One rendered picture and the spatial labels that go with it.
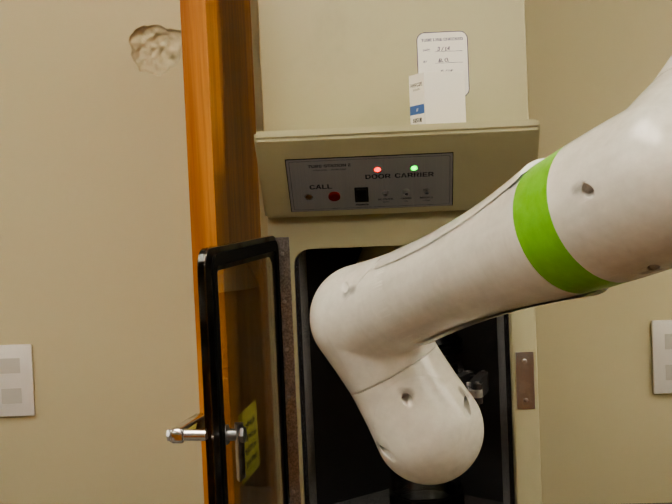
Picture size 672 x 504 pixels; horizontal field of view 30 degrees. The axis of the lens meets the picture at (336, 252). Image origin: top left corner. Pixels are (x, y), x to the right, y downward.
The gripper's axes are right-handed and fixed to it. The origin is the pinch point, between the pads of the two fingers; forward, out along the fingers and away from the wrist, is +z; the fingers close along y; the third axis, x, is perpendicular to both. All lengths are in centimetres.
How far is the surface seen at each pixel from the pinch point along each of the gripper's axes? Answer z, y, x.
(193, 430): -35.2, 23.7, -0.8
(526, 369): -7.9, -12.6, -1.6
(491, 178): -13.9, -8.8, -24.9
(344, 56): -7.9, 7.8, -40.4
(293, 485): -8.0, 16.3, 11.6
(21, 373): 34, 62, 2
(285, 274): -8.0, 16.1, -14.4
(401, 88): -7.8, 1.1, -36.2
